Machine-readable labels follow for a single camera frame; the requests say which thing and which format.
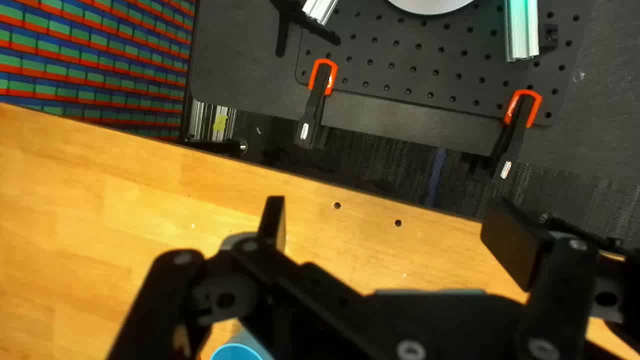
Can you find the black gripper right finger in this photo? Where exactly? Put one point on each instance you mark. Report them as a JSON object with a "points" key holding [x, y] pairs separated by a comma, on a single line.
{"points": [[552, 280]]}

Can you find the short aluminium extrusion rail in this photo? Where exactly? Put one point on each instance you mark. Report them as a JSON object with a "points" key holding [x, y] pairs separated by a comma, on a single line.
{"points": [[320, 8]]}

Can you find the blue cup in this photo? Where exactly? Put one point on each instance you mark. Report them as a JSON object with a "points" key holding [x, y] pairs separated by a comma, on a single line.
{"points": [[241, 351]]}

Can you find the long aluminium extrusion rail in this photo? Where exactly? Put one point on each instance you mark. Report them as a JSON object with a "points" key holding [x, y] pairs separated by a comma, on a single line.
{"points": [[521, 30]]}

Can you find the colourful striped cloth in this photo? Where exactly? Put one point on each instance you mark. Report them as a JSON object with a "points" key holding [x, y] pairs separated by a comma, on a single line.
{"points": [[87, 52]]}

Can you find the white round disc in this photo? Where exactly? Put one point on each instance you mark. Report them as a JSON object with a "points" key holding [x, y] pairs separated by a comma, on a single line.
{"points": [[430, 4]]}

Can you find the black angled bracket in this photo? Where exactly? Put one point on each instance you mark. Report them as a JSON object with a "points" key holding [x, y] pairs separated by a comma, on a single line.
{"points": [[284, 27]]}

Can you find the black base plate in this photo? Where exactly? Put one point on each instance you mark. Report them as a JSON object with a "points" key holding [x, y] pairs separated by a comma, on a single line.
{"points": [[241, 61]]}

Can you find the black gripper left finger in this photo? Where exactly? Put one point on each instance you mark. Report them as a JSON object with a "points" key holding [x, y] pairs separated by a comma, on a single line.
{"points": [[200, 307]]}

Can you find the orange black spring clamp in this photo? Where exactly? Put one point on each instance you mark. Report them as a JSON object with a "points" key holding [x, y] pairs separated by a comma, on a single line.
{"points": [[514, 126], [318, 92]]}

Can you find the black perforated board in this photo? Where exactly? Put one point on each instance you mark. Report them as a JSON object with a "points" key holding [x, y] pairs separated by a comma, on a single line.
{"points": [[427, 61]]}

